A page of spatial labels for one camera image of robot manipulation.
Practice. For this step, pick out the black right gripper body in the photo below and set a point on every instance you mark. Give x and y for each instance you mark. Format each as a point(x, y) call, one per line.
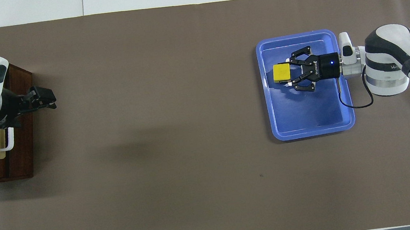
point(325, 66)

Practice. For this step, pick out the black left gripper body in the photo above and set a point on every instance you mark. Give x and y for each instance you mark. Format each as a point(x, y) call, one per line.
point(13, 108)

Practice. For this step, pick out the yellow cube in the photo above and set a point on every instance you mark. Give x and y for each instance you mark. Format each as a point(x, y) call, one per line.
point(280, 72)

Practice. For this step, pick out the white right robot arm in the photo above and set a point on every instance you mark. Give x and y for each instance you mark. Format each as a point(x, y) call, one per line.
point(389, 71)

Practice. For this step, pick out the blue plastic tray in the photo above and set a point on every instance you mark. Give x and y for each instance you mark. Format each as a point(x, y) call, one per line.
point(306, 119)

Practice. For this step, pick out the brown table mat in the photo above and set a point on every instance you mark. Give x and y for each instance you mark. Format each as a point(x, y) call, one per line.
point(157, 174)

